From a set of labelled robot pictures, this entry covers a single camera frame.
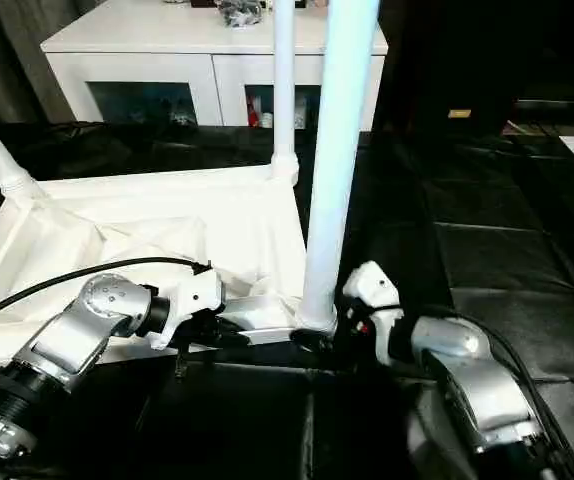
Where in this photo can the grey curtain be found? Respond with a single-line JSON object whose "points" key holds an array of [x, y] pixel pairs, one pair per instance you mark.
{"points": [[7, 60]]}

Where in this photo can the white mug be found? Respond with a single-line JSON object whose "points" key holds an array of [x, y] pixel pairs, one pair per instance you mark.
{"points": [[267, 120]]}

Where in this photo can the black work mat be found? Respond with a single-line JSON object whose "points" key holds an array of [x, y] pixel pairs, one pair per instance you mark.
{"points": [[492, 250]]}

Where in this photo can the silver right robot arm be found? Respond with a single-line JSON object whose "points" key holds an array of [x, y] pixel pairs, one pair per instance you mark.
{"points": [[492, 390]]}

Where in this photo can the white sideboard cabinet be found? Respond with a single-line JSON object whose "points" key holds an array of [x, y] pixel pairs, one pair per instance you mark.
{"points": [[142, 55]]}

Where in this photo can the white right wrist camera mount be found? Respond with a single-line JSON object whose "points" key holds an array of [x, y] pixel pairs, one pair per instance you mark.
{"points": [[372, 285]]}

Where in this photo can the yellow label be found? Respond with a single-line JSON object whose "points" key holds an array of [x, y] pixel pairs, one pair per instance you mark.
{"points": [[459, 113]]}

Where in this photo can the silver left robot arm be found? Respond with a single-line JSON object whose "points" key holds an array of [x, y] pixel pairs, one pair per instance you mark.
{"points": [[67, 330]]}

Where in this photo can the white jar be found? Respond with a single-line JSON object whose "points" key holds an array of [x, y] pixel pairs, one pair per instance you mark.
{"points": [[300, 115]]}

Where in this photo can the white plastic table top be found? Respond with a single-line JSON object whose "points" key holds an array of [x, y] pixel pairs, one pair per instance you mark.
{"points": [[142, 200]]}

